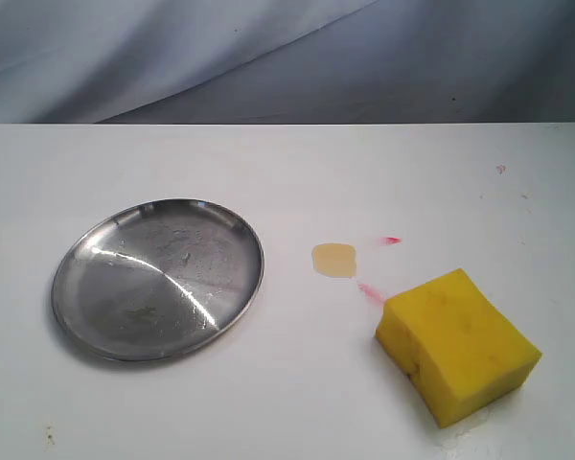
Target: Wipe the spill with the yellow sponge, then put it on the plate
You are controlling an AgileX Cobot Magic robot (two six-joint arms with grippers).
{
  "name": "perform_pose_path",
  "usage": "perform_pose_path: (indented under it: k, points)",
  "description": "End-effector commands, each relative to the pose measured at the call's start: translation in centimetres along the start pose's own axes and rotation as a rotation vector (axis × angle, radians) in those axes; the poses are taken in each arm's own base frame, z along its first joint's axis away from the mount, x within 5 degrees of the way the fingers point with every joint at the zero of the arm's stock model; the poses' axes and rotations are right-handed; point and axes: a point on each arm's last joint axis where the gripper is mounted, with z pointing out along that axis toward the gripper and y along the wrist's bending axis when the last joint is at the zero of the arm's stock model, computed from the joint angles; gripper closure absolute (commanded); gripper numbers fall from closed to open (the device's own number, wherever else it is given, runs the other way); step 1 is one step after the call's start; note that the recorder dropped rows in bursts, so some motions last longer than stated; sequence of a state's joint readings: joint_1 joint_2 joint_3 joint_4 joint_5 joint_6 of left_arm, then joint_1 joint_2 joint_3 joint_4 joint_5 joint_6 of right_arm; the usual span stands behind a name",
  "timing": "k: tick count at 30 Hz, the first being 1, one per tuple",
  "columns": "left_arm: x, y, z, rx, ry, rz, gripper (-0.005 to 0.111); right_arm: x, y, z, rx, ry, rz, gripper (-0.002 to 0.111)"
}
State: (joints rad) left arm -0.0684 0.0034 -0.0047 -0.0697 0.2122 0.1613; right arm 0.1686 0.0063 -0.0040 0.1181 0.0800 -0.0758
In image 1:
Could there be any yellow sponge block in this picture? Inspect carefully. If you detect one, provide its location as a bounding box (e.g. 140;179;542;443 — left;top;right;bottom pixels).
376;268;541;428

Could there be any tan liquid spill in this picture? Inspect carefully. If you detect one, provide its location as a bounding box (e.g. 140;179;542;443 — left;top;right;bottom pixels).
311;243;357;279

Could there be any blue-grey backdrop cloth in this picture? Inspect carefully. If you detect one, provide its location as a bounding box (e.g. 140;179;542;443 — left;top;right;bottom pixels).
0;1;575;124

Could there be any round stainless steel plate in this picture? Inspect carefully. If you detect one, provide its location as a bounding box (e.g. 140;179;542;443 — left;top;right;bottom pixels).
50;198;265;362

